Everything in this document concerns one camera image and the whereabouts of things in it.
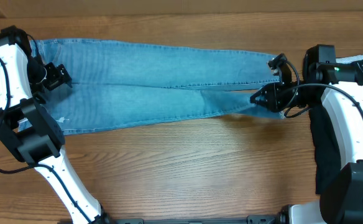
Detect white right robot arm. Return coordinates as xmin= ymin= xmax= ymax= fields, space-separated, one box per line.
xmin=247 ymin=45 xmax=363 ymax=223

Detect white cloth under black garment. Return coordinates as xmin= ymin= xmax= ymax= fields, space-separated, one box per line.
xmin=336 ymin=55 xmax=363 ymax=64

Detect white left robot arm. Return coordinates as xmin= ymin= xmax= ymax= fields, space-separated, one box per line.
xmin=0 ymin=26 xmax=113 ymax=223

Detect light blue denim jeans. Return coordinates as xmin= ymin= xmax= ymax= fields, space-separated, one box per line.
xmin=30 ymin=39 xmax=282 ymax=135

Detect black folded garment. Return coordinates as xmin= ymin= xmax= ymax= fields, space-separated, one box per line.
xmin=309 ymin=60 xmax=363 ymax=195

